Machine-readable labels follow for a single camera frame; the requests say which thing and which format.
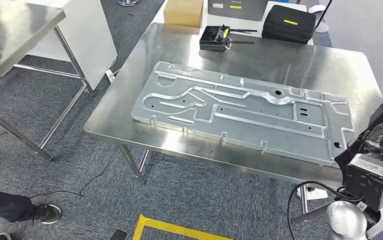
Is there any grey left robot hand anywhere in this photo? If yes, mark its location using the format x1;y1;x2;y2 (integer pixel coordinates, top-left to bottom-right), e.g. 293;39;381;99
109;229;128;240

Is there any stainless steel workbench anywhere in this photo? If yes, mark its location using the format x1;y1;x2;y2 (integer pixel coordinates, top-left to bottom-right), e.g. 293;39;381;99
83;22;383;225

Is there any white power strip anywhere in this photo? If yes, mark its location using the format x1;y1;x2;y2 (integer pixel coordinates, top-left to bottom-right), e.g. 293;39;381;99
296;185;328;201

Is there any person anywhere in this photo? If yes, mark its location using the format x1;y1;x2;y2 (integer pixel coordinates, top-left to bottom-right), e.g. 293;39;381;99
0;185;63;240

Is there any black pole with white base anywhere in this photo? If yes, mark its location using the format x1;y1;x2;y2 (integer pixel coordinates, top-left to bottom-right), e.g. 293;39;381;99
309;0;334;34

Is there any stamped silver metal panel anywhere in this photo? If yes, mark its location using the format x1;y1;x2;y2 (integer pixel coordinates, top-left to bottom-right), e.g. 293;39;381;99
130;61;358;168

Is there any black zip case yellow label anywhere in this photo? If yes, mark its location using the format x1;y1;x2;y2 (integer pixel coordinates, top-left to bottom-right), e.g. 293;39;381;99
261;4;317;45

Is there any grey flat carton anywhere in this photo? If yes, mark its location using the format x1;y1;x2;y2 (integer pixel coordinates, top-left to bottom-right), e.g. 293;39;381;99
207;0;270;22

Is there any black tool with yellow stripe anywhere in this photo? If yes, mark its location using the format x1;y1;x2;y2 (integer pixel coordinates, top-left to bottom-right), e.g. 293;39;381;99
199;24;259;52

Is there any white cabinet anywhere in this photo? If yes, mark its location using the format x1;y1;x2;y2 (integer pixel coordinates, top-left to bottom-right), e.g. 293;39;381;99
24;0;119;91

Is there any tan flat box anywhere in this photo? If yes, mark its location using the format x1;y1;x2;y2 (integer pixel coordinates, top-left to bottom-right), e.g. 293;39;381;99
163;0;204;28

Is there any round chrome stand base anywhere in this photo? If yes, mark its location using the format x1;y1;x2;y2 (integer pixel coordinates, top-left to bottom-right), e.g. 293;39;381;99
116;0;141;8

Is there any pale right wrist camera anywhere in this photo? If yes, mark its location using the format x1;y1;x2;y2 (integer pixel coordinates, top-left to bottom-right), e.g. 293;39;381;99
343;152;383;213

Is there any black floor cable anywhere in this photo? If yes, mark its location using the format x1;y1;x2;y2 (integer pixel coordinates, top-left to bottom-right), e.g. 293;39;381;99
29;145;118;200

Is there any steel frame side table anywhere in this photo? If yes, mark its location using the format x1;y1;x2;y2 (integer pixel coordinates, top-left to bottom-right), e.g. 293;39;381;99
0;0;96;162

